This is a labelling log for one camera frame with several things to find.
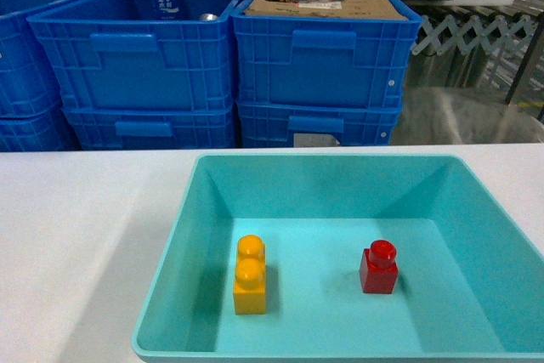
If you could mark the teal plastic tray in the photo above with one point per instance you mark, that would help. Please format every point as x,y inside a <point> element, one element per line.
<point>470,284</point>

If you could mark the blue crate upper right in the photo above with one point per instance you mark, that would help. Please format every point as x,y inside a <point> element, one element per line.
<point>329,62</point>

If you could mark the yellow two-stud toy block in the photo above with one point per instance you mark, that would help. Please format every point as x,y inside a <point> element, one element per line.
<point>249,287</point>

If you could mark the blue crate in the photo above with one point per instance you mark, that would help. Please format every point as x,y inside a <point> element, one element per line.
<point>116,55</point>
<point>152,130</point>
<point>28,84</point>
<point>275,125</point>
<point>329,62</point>

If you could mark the red one-stud toy block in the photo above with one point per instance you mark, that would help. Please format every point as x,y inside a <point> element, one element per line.
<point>378,269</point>

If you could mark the expandable roller conveyor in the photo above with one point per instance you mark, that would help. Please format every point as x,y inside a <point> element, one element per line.
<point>438,36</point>

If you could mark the blue crate upper left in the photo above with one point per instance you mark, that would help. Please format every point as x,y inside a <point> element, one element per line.
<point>116,55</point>

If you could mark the blue crate far left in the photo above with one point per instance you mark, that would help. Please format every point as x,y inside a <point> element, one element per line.
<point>28,84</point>

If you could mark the blue crate lower right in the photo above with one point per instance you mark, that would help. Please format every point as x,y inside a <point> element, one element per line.
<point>275,125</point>

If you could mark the blue crate lower left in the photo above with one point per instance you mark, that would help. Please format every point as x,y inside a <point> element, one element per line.
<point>152,130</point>

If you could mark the silver can top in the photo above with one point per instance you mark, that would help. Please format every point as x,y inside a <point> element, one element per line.
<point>208,17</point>

